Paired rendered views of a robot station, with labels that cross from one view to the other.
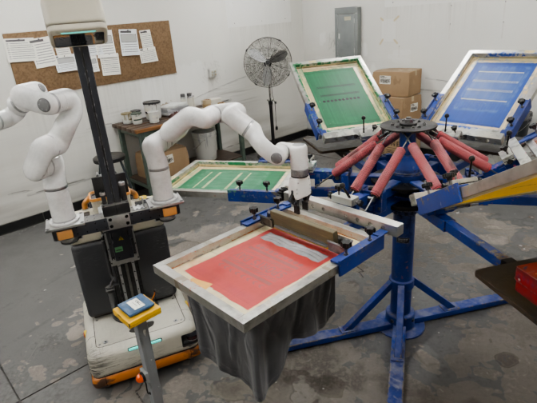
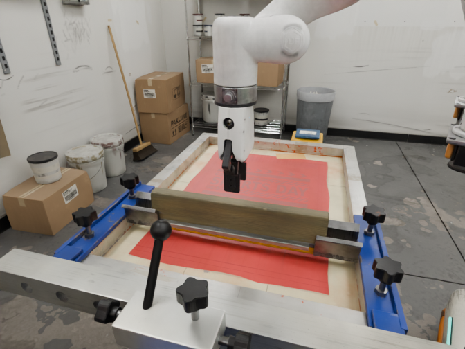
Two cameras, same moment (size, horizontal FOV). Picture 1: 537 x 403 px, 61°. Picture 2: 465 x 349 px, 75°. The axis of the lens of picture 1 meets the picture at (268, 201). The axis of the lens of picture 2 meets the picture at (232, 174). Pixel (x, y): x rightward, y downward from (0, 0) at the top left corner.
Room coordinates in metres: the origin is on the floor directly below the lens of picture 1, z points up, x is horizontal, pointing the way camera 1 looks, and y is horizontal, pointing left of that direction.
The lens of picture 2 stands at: (2.28, -0.44, 1.40)
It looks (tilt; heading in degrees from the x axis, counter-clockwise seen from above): 27 degrees down; 147
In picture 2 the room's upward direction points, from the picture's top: straight up
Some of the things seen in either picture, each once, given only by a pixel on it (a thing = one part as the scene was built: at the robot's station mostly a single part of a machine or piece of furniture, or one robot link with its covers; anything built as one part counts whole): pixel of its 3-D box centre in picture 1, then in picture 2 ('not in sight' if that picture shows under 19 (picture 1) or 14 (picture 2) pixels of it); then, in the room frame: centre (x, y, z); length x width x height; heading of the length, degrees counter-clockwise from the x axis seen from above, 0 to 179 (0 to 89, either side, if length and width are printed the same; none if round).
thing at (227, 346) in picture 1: (221, 333); not in sight; (1.50, 0.23, 0.74); 0.45 x 0.03 x 0.43; 41
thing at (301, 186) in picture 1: (300, 185); (235, 125); (1.83, -0.14, 1.22); 0.10 x 0.07 x 0.11; 131
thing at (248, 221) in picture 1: (267, 217); (371, 270); (2.06, 0.01, 0.98); 0.30 x 0.05 x 0.07; 131
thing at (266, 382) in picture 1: (299, 326); not in sight; (1.50, -0.08, 0.74); 0.46 x 0.04 x 0.42; 131
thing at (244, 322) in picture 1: (270, 254); (253, 192); (1.69, 0.01, 0.97); 0.79 x 0.58 x 0.04; 131
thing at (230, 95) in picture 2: (300, 170); (234, 92); (1.83, -0.15, 1.29); 0.09 x 0.07 x 0.03; 131
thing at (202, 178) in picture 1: (252, 165); not in sight; (2.68, 0.08, 1.05); 1.08 x 0.61 x 0.23; 71
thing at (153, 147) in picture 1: (157, 151); not in sight; (2.02, 0.49, 1.37); 0.13 x 0.10 x 0.16; 164
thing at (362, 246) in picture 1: (358, 253); (115, 224); (1.64, -0.35, 0.98); 0.30 x 0.05 x 0.07; 131
